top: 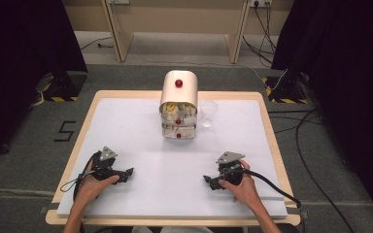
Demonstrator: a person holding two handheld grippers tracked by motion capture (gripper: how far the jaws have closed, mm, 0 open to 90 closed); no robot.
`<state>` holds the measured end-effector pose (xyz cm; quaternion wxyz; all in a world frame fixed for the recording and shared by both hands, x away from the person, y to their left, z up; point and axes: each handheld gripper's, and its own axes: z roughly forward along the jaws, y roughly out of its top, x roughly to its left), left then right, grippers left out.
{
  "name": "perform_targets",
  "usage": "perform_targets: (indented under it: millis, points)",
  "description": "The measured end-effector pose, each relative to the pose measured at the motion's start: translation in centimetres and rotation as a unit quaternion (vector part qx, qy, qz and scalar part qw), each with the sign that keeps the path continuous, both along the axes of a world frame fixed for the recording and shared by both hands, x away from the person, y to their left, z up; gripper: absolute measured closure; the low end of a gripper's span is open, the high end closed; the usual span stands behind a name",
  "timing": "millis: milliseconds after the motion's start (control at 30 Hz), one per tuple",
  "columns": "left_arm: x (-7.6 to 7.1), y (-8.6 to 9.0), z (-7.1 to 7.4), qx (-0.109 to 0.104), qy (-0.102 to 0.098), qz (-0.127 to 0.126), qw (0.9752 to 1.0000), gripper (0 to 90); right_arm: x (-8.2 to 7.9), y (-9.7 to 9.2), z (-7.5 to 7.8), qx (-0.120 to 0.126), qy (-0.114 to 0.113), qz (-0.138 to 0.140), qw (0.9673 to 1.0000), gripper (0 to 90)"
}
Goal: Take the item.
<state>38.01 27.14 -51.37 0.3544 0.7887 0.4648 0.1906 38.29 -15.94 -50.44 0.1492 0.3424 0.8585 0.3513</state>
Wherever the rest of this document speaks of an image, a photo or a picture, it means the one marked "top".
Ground white cable at stand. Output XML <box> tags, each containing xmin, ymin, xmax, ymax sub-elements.
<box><xmin>31</xmin><ymin>73</ymin><xmax>55</xmax><ymax>109</ymax></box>

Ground black floor cables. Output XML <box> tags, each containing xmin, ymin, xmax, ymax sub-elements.
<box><xmin>267</xmin><ymin>108</ymin><xmax>357</xmax><ymax>233</ymax></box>

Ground person's left hand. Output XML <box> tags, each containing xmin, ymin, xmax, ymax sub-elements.
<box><xmin>73</xmin><ymin>159</ymin><xmax>121</xmax><ymax>209</ymax></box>

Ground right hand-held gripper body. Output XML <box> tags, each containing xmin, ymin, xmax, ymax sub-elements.
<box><xmin>215</xmin><ymin>150</ymin><xmax>246</xmax><ymax>187</ymax></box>

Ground black curtain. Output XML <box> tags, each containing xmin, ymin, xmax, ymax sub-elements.
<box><xmin>0</xmin><ymin>0</ymin><xmax>89</xmax><ymax>168</ymax></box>
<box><xmin>270</xmin><ymin>0</ymin><xmax>373</xmax><ymax>224</ymax></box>

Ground black cables from outlet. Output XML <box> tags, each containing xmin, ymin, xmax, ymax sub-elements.
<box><xmin>242</xmin><ymin>2</ymin><xmax>278</xmax><ymax>65</ymax></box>

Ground cream drawer cabinet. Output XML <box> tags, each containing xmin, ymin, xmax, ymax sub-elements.
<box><xmin>157</xmin><ymin>69</ymin><xmax>199</xmax><ymax>141</ymax></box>

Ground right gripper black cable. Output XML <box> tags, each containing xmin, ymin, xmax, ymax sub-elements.
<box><xmin>242</xmin><ymin>168</ymin><xmax>302</xmax><ymax>209</ymax></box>

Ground black floor cable with plug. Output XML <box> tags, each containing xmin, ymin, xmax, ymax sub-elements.
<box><xmin>80</xmin><ymin>36</ymin><xmax>115</xmax><ymax>51</ymax></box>

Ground wooden table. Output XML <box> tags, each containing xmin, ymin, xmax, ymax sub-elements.
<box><xmin>45</xmin><ymin>89</ymin><xmax>302</xmax><ymax>227</ymax></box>

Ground person's light clothing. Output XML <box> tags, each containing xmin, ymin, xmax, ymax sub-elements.
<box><xmin>130</xmin><ymin>225</ymin><xmax>216</xmax><ymax>233</ymax></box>

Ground black stand base striped tape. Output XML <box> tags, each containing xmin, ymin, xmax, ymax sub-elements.
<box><xmin>41</xmin><ymin>70</ymin><xmax>89</xmax><ymax>103</ymax></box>
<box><xmin>261</xmin><ymin>71</ymin><xmax>310</xmax><ymax>105</ymax></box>

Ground wooden desk frame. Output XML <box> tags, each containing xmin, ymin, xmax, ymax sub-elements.
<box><xmin>101</xmin><ymin>0</ymin><xmax>253</xmax><ymax>65</ymax></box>

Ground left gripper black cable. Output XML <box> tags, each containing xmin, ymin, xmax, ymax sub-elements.
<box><xmin>59</xmin><ymin>150</ymin><xmax>99</xmax><ymax>202</ymax></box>

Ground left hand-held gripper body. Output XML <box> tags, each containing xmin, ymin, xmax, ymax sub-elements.
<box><xmin>91</xmin><ymin>146</ymin><xmax>127</xmax><ymax>184</ymax></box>

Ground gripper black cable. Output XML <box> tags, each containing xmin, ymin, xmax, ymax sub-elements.
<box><xmin>59</xmin><ymin>150</ymin><xmax>99</xmax><ymax>202</ymax></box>
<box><xmin>242</xmin><ymin>168</ymin><xmax>302</xmax><ymax>209</ymax></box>

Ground translucent drawer with red knob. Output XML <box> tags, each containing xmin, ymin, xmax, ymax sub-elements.
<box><xmin>161</xmin><ymin>123</ymin><xmax>197</xmax><ymax>141</ymax></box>
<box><xmin>159</xmin><ymin>101</ymin><xmax>198</xmax><ymax>126</ymax></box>

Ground person's right hand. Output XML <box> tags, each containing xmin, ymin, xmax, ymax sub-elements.
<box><xmin>218</xmin><ymin>158</ymin><xmax>264</xmax><ymax>209</ymax></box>

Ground white table mat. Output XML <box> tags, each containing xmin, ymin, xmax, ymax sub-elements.
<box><xmin>56</xmin><ymin>97</ymin><xmax>288</xmax><ymax>218</ymax></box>

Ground clear plastic cup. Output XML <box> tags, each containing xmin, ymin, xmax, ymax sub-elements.
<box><xmin>198</xmin><ymin>99</ymin><xmax>220</xmax><ymax>128</ymax></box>

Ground white wall power outlet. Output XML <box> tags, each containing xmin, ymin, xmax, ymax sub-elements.
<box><xmin>249</xmin><ymin>0</ymin><xmax>273</xmax><ymax>9</ymax></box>

